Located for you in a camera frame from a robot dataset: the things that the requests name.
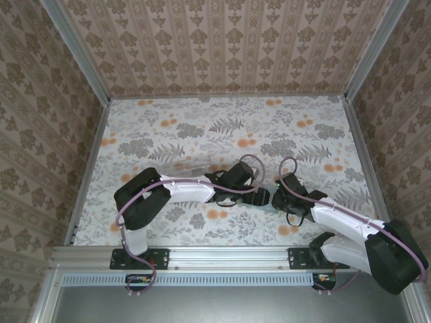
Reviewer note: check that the green card holder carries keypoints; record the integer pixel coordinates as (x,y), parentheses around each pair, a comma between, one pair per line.
(271,189)

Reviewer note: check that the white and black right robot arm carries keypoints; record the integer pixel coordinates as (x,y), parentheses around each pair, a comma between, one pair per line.
(340,218)

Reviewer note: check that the clear plastic box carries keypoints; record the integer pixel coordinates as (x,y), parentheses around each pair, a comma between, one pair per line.
(188,166)

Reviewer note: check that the small controller board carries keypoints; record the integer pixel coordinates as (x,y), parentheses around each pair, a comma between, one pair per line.
(325,278)
(141,279)

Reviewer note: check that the grey metal panel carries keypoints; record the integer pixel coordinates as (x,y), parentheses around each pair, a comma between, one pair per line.
(219,306)

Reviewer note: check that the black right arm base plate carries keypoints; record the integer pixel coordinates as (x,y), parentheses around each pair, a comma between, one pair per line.
(298,258)

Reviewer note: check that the aluminium mounting rail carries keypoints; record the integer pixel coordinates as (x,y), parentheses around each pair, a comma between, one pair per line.
(229,257)

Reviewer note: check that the aluminium side rail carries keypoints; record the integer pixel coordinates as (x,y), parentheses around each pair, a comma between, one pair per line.
(368,168)
(89,168)

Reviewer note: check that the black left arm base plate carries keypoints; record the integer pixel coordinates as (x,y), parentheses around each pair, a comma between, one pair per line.
(160,259)

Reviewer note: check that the aluminium frame post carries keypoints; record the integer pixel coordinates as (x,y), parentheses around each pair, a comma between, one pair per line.
(418,311)
(45,303)

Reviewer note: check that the aluminium corner post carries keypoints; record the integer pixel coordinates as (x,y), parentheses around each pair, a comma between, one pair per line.
(373,50)
(80,50)

